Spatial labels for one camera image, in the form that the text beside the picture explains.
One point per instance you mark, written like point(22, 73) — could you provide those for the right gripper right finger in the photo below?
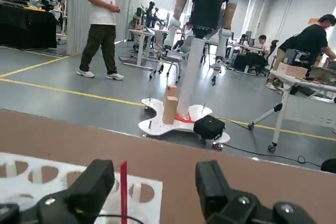
point(212, 182)

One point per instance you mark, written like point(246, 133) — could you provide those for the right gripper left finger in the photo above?
point(86, 187)

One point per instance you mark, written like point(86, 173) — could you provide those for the thin red stick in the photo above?
point(124, 190)

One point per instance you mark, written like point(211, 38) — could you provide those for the black carry case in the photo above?
point(209, 127)

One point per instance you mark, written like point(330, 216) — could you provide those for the white test tube rack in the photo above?
point(149, 212)

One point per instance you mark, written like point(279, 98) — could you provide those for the white wheeled desk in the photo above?
point(281, 119)

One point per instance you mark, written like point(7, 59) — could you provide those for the white office chair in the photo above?
point(172, 56)

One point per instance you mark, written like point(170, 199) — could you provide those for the brown cardboard box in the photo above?
point(291, 71)

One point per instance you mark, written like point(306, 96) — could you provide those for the black office chair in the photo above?
point(273, 48)

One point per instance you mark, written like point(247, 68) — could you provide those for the white standing desk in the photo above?
point(140, 48)

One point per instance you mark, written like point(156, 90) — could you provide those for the table with black cloth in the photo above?
point(26, 27)

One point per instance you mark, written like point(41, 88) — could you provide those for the humanoid robot on wheeled base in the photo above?
point(207, 9)

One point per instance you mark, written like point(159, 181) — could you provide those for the green potted plant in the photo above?
point(137, 15)

